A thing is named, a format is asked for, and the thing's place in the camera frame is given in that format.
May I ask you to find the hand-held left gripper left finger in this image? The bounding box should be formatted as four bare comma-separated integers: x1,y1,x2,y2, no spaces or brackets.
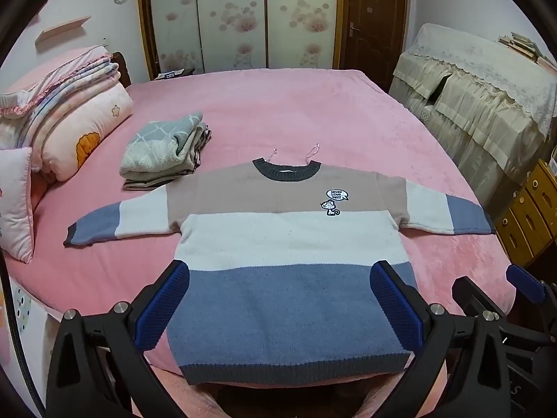
46,260,190,418

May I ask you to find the pink pillow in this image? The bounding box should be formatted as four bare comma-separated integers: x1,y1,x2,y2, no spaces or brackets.
0,147,36,264

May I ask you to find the yellow wooden drawer cabinet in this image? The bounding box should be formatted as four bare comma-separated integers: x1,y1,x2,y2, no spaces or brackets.
495,159,557,267

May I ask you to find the pink bed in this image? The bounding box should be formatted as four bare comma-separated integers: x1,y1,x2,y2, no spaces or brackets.
0,68,525,418

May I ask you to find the lace covered furniture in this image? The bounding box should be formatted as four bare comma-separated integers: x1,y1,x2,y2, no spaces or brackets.
389,23,557,184

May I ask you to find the striped knit sweater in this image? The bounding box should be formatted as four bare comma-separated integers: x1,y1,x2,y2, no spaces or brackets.
63,143,497,386

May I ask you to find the brown wooden door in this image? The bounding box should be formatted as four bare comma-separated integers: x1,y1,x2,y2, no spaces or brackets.
339,0,412,93

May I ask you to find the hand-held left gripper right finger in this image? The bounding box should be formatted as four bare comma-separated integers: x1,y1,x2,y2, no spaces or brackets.
369,260,512,418

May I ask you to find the wooden wall shelf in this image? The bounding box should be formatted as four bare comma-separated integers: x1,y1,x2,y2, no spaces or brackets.
35,16,92,45

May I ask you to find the pile of books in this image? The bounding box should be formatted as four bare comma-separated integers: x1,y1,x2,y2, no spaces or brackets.
497,32,547,61

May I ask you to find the stack of folded clothes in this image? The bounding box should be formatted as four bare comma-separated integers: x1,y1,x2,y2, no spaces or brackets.
119,111,212,191

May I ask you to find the floral sliding door wardrobe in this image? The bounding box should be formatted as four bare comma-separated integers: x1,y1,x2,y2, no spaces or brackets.
138,0,351,80

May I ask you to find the white dotted cloth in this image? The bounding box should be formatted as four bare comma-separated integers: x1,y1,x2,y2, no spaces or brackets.
8,276,49,403

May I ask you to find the folded pink striped blanket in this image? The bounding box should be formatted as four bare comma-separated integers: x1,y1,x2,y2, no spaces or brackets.
0,46,121,119

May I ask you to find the dark wooden headboard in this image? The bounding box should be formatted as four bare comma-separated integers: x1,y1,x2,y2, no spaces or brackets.
111,51,132,90

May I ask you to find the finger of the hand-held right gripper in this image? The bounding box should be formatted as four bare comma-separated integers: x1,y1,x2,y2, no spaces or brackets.
452,276,508,315
505,263,550,306

